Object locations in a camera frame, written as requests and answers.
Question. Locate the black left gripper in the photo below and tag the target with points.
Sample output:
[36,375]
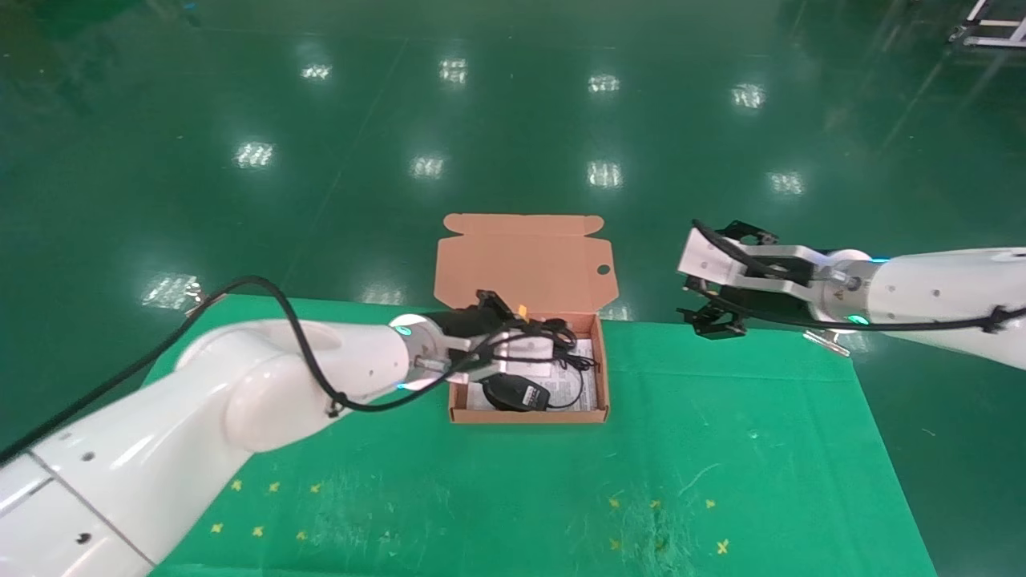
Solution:
[465,324]

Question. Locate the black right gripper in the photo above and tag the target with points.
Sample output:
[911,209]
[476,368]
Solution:
[761,304]

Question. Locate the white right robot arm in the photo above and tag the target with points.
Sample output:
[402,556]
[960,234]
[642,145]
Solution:
[938,292]

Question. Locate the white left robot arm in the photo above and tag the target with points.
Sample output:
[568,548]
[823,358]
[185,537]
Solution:
[200,417]

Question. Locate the brown cardboard mailer box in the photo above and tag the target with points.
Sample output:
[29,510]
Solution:
[521,268]

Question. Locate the metal binder clip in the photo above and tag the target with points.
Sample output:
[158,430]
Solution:
[195,300]
[827,343]

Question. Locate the white printed instruction sheet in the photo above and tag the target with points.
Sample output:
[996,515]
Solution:
[591,386]

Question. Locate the green table cloth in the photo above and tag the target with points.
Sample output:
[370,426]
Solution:
[641,449]

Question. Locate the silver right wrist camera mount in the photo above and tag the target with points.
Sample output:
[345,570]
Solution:
[705,256]

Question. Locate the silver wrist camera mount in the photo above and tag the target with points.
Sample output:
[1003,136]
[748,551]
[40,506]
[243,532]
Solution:
[705,256]
[529,349]

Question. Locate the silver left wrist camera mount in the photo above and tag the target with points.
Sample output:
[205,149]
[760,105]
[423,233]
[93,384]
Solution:
[529,349]

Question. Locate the white table frame with caster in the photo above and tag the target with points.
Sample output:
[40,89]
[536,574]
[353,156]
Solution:
[990,32]

